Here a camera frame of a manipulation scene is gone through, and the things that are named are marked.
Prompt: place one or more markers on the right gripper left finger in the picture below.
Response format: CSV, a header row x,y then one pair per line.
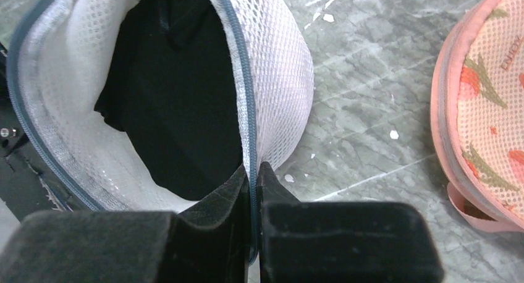
x,y
206,243

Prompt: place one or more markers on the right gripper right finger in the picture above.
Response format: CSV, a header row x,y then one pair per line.
x,y
341,241

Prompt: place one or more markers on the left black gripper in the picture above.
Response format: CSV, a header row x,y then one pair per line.
x,y
28,185

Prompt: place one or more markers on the white mesh laundry bag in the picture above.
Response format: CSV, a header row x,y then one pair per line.
x,y
58,62

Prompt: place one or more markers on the black bra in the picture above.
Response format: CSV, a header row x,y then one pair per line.
x,y
171,89

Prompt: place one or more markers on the pink floral laundry bag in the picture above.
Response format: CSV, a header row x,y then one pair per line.
x,y
477,115

